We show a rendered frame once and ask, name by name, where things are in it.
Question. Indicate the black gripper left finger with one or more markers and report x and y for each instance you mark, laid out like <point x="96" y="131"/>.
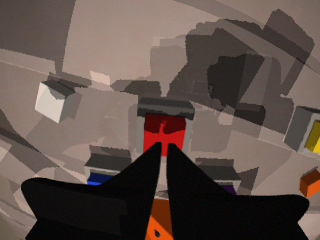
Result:
<point x="120" y="207"/>

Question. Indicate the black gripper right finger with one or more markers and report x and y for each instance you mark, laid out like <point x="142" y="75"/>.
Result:
<point x="201" y="209"/>

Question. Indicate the small white cube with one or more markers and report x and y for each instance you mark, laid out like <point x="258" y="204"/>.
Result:
<point x="54" y="100"/>

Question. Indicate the yellow button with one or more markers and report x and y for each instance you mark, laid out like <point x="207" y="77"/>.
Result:
<point x="304" y="132"/>

